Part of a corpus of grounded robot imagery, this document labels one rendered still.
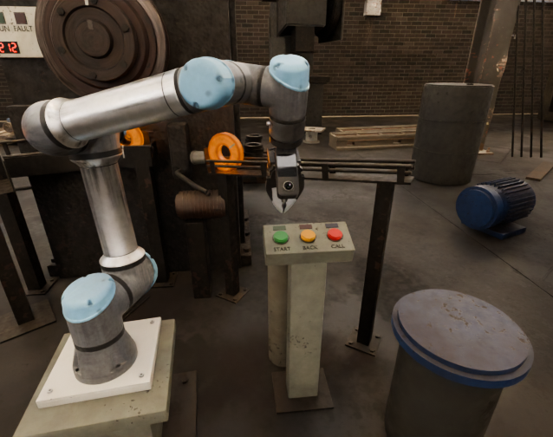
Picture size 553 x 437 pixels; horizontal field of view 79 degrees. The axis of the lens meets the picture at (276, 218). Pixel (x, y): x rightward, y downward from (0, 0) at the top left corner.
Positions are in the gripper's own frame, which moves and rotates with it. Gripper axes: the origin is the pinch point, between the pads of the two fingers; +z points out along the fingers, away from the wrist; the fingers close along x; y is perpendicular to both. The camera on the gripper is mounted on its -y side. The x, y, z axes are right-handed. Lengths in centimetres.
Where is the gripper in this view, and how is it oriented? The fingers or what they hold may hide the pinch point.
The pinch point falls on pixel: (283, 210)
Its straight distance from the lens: 84.3
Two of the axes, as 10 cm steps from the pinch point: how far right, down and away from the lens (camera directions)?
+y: -1.2, -6.9, 7.1
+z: -0.3, 7.2, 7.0
